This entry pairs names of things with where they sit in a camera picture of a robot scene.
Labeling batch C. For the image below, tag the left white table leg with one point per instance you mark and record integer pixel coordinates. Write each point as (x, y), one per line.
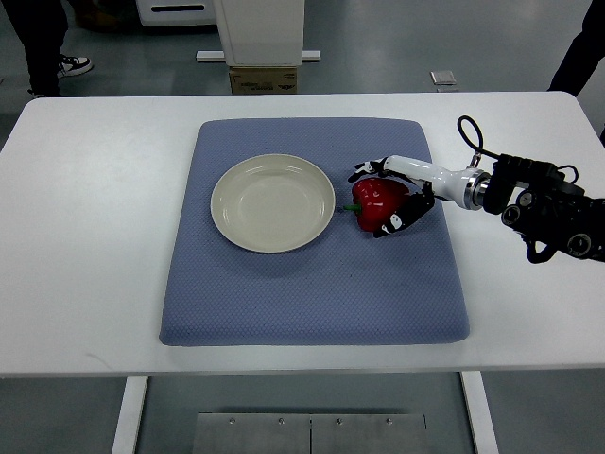
(130, 415)

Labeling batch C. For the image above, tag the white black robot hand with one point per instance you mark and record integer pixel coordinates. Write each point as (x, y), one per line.
(426, 183)

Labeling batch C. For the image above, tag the white table leg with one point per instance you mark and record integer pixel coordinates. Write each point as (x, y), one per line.
(479, 414)
(130, 415)

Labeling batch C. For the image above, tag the cream round plate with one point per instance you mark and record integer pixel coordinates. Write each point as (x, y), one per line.
(272, 203)

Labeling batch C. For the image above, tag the blue textured mat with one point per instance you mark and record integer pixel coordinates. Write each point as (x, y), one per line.
(345, 287)

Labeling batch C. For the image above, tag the cardboard box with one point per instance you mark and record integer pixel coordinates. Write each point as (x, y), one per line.
(264, 80)

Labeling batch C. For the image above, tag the small grey floor plate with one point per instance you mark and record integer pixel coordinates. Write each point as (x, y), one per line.
(444, 81)

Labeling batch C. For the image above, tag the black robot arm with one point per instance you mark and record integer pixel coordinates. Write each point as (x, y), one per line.
(535, 200)

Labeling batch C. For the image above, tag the red bell pepper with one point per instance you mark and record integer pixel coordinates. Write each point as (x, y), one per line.
(375, 200)

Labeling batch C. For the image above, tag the white machine column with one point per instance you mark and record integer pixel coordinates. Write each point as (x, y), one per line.
(260, 34)

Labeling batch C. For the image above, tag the metal base plate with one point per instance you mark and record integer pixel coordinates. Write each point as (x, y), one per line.
(310, 433)

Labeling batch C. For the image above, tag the white cabinet with slot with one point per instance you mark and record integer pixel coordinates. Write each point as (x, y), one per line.
(176, 12)

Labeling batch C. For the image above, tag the person black trouser leg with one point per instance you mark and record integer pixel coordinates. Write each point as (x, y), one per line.
(41, 27)

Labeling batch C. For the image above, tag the right white table leg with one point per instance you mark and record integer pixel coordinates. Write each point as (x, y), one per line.
(479, 414)

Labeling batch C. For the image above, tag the black white sneaker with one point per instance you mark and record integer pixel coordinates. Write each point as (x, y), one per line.
(70, 66)

